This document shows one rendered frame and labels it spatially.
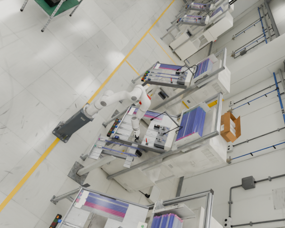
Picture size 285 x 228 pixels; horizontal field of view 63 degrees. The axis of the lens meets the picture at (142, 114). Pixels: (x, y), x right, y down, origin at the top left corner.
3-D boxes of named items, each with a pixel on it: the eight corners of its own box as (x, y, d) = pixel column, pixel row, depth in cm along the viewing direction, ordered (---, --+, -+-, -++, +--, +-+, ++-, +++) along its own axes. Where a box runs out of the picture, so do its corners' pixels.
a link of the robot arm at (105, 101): (106, 100, 278) (101, 109, 267) (102, 92, 272) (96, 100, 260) (144, 93, 256) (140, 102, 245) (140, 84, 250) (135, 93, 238)
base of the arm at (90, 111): (80, 111, 281) (88, 104, 270) (87, 102, 295) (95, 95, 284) (92, 121, 287) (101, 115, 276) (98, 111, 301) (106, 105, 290)
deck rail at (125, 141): (111, 140, 300) (111, 137, 296) (112, 139, 301) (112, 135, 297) (166, 155, 285) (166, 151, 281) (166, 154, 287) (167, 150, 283)
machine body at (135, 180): (97, 168, 349) (124, 155, 311) (116, 136, 400) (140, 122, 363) (127, 193, 367) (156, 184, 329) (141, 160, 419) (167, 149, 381)
